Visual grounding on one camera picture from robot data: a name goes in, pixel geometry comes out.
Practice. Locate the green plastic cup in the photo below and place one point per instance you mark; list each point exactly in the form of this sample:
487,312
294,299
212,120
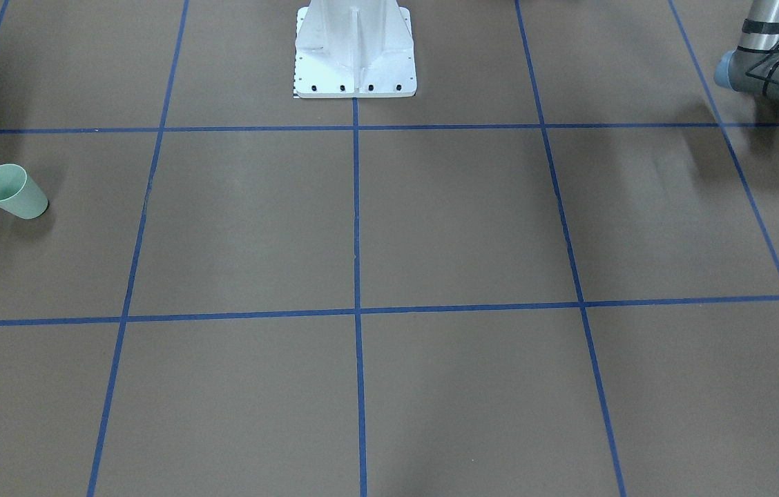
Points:
20,195

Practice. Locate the brown paper table cover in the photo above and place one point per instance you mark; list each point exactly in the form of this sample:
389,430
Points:
554,271

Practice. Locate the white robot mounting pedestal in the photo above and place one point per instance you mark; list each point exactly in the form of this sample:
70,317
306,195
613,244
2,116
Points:
354,50

